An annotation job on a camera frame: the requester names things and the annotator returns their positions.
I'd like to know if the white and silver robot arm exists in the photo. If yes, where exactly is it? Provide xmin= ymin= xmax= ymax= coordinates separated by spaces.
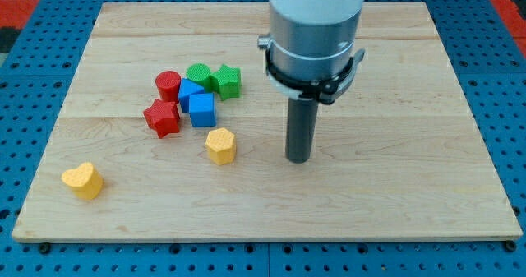
xmin=269 ymin=0 xmax=364 ymax=81

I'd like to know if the yellow hexagon block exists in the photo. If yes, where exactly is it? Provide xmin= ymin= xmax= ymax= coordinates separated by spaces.
xmin=205 ymin=127 xmax=237 ymax=165

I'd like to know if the blue cube block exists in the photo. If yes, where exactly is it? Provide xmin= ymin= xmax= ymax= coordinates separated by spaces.
xmin=189 ymin=93 xmax=216 ymax=127

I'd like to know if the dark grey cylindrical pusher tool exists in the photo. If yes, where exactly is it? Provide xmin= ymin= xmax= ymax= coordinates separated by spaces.
xmin=285 ymin=99 xmax=318 ymax=164

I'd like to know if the green star block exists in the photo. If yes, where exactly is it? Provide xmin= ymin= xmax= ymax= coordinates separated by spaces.
xmin=210 ymin=64 xmax=242 ymax=101

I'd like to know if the green cylinder block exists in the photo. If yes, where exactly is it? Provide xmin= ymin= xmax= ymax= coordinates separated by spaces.
xmin=186 ymin=63 xmax=212 ymax=92

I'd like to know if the blue triangle block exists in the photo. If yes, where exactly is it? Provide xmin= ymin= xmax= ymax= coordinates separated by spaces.
xmin=178 ymin=78 xmax=205 ymax=113

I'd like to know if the red star block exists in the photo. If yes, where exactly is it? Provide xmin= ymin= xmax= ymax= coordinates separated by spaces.
xmin=143 ymin=99 xmax=180 ymax=139

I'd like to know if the red cylinder block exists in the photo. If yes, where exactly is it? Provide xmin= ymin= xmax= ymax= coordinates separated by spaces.
xmin=155 ymin=71 xmax=182 ymax=103

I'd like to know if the light wooden board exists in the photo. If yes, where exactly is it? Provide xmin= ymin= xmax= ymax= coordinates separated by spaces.
xmin=12 ymin=2 xmax=523 ymax=243

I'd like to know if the yellow heart block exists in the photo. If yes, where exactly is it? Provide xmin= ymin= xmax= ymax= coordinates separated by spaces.
xmin=61 ymin=162 xmax=104 ymax=200

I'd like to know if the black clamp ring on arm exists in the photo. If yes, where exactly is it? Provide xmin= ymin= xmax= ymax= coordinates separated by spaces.
xmin=257 ymin=34 xmax=367 ymax=106

